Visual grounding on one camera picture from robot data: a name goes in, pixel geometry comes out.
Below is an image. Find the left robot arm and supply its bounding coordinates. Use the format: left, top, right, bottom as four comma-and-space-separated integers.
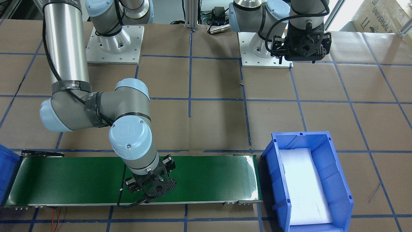
229, 0, 332, 63

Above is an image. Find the cardboard box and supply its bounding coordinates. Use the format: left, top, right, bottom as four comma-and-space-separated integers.
352, 0, 412, 33

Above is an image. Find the blue plastic bin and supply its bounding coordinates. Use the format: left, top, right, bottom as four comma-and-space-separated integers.
0, 144, 20, 206
262, 131, 354, 232

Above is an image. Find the green conveyor belt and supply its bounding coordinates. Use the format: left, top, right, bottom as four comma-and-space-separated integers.
1, 155, 263, 207

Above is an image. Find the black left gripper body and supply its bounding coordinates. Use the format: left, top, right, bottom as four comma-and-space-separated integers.
272, 25, 332, 63

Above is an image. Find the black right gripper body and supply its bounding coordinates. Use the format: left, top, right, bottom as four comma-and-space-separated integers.
125, 154, 177, 204

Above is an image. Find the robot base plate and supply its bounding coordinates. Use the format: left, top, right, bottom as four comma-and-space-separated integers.
238, 32, 294, 69
86, 25, 145, 65

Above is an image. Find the aluminium frame post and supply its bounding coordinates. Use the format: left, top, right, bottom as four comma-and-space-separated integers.
183, 0, 200, 31

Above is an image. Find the black power adapter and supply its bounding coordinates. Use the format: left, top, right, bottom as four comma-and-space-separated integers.
211, 6, 225, 21

